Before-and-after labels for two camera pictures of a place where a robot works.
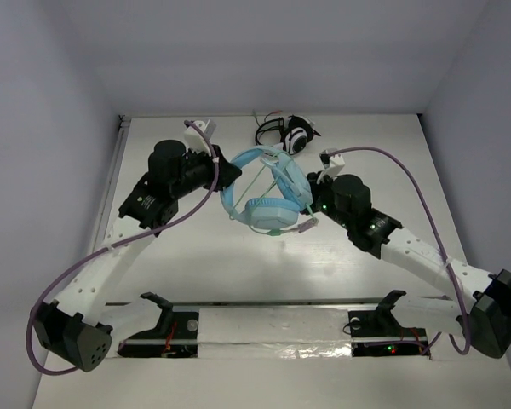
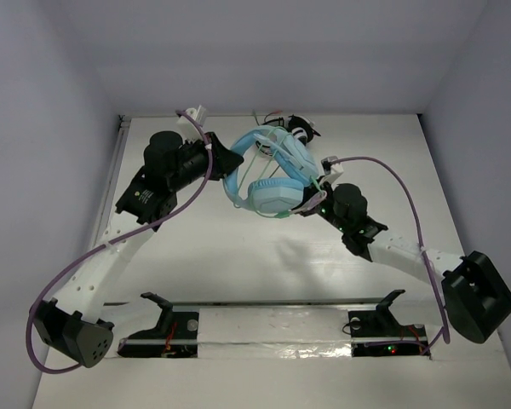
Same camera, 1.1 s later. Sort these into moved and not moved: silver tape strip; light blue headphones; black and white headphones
Moved: light blue headphones
Not moved: black and white headphones; silver tape strip
